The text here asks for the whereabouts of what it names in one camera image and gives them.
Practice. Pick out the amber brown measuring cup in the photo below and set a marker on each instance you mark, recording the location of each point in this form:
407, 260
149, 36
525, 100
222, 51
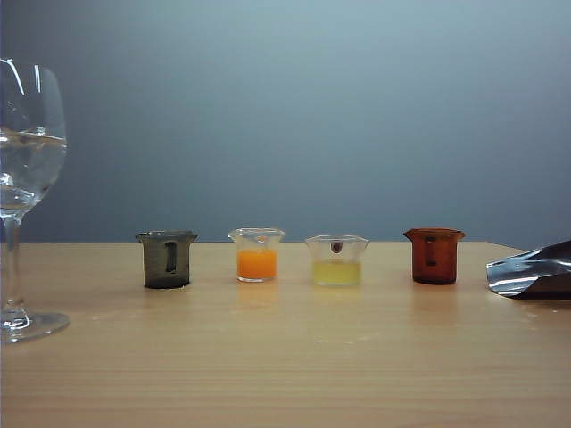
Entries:
441, 260

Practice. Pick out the silver foil bag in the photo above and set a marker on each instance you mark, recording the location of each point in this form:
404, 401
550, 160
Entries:
535, 267

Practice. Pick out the clear measuring cup orange residue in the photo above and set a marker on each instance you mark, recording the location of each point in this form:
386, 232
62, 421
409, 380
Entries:
256, 265

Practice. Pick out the dark grey measuring cup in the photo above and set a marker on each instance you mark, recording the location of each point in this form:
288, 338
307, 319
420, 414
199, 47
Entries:
154, 263

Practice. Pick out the clear measuring cup yellow liquid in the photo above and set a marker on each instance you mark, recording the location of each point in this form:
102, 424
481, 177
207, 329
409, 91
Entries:
336, 273

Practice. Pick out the clear stemmed wine glass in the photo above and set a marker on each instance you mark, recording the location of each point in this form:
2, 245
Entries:
27, 178

